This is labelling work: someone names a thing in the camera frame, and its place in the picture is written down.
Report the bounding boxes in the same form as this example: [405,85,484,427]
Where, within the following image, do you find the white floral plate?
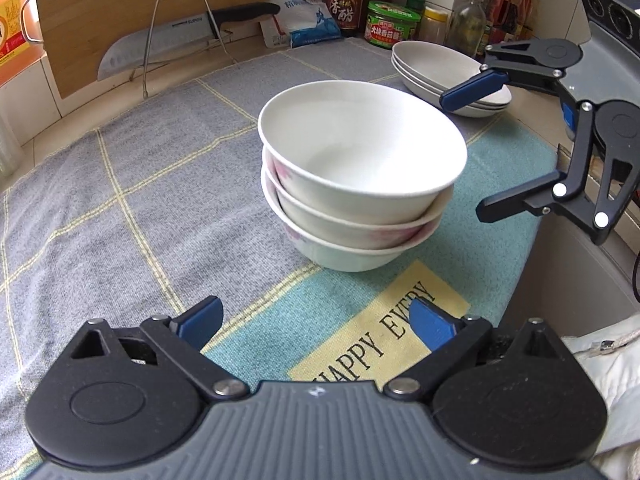
[390,40,512,118]
[390,58,513,120]

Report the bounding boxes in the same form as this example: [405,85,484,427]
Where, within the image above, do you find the white floral bowl large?
[257,80,468,226]

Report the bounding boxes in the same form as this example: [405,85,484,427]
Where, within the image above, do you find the small white bowl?
[260,168,442,273]

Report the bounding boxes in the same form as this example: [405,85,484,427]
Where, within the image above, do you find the steel kitchen knife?
[96,2,280,80]

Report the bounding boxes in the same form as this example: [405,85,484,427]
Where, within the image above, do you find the condiment bottles group back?
[477,0,538,54]

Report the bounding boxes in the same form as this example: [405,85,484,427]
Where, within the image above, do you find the clear oil bottle red cap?
[445,0,487,58]

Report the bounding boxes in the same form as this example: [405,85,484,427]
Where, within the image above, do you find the yellow lidded spice jar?
[419,6,449,44]

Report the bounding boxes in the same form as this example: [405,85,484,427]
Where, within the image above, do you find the green lidded sauce jar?
[364,0,421,49]

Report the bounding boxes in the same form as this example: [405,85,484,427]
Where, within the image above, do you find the grey checked table mat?
[1,39,556,479]

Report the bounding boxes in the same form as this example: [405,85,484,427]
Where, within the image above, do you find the blue white salt bag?
[260,0,342,49]

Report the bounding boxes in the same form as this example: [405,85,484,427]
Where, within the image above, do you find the orange cooking wine jug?
[1,0,43,84]

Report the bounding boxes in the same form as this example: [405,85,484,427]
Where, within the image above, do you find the wire knife stand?
[139,0,236,100]

